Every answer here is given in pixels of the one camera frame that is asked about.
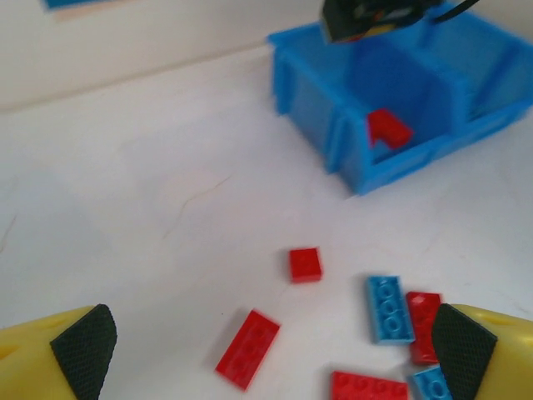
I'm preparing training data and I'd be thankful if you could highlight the red lego brick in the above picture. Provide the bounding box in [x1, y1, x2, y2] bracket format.
[406, 291, 443, 367]
[288, 247, 324, 284]
[330, 369, 411, 400]
[214, 307, 282, 392]
[366, 108, 414, 151]

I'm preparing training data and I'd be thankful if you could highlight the blue two-compartment plastic bin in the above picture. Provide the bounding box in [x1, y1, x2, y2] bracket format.
[266, 10, 533, 197]

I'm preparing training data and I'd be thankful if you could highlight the black camera cable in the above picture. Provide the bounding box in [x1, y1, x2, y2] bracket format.
[431, 0, 480, 24]

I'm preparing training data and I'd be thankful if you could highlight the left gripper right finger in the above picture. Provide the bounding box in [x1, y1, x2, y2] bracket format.
[431, 302, 533, 400]

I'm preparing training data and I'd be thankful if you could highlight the blue lego brick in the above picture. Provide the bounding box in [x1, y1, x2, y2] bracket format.
[365, 274, 417, 347]
[410, 365, 455, 400]

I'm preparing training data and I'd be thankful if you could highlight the blue floral wall panel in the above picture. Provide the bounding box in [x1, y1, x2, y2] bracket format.
[43, 0, 101, 10]

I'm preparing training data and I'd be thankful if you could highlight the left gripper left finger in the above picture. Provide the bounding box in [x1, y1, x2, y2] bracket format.
[0, 303, 119, 400]

